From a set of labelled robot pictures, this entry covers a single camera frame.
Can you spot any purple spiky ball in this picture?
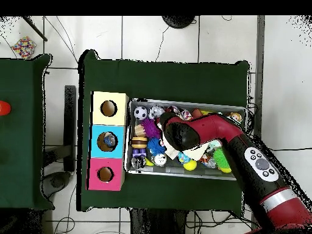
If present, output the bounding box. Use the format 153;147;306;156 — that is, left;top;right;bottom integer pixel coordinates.
141;118;161;140

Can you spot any black round floor base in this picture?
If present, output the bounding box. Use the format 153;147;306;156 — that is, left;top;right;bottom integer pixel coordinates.
161;15;197;29

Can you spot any green spiky rubber ball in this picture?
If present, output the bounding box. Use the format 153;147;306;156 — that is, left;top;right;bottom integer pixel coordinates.
213;148;234;174

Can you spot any dark green table cloth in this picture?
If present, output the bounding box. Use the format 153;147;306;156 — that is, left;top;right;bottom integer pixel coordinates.
77;48;250;218

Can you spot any blue yellow rubber ball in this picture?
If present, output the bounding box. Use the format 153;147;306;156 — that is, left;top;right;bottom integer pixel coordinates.
177;152;192;165

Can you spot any multicoloured speckled toy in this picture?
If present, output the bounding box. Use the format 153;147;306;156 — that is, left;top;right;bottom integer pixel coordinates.
10;36;37;59

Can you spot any shallow clear mesh bin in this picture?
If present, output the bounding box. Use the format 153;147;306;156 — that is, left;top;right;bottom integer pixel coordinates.
124;99;247;181

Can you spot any dark green side table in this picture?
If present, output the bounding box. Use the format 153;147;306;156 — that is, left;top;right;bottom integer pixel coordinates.
0;54;54;210

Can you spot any clear blue packet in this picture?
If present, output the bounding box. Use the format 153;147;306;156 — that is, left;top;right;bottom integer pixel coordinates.
101;134;118;150

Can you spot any brown wooden yo-yo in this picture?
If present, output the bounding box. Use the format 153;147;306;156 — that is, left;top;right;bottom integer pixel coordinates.
131;136;148;149

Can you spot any cream yellow waffle cloth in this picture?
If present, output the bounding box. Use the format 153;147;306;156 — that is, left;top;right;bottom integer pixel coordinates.
163;133;222;161

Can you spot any wooden box with three holes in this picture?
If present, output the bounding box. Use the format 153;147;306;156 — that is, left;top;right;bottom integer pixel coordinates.
87;91;130;191

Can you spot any red round disc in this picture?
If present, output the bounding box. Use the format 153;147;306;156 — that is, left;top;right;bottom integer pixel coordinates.
0;101;12;116

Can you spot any blue spiky ball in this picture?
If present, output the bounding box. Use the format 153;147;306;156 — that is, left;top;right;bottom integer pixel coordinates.
147;137;166;156

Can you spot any black upright panel stand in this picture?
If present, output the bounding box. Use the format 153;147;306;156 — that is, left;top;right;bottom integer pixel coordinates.
41;85;78;198

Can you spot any small soccer ball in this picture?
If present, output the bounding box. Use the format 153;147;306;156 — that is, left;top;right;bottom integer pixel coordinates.
133;105;148;120

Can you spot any black white striped toy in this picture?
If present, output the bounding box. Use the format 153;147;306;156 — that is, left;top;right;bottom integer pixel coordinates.
131;155;147;171

